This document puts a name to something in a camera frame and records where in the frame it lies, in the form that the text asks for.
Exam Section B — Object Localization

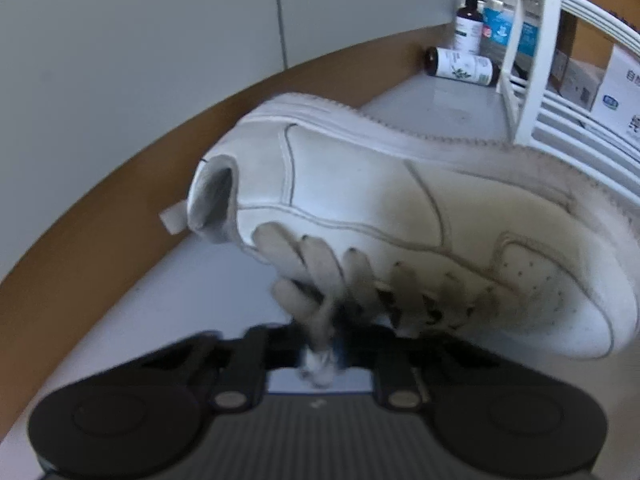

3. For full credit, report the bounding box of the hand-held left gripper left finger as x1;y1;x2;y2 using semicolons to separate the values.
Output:
135;324;307;412

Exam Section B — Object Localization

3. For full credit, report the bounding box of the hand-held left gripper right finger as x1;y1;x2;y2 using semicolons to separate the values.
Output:
339;326;502;411

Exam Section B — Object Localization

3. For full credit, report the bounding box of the white lace-up sneaker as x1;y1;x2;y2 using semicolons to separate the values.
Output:
159;92;640;361

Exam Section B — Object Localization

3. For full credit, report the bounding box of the white metal shoe rack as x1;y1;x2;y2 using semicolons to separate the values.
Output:
497;0;640;196

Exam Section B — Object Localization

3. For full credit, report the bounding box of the brown bottle white label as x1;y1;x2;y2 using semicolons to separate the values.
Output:
425;46;501;87

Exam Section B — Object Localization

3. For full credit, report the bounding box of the brown spray bottle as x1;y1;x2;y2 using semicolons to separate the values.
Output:
454;0;485;56

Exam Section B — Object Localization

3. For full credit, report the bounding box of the small white box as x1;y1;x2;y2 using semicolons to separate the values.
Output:
547;52;608;111

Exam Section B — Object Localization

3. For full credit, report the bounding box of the white printed carton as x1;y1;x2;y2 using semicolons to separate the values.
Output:
592;45;640;151

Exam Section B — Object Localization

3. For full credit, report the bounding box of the clear plastic water bottle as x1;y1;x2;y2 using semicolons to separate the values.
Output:
481;0;546;61

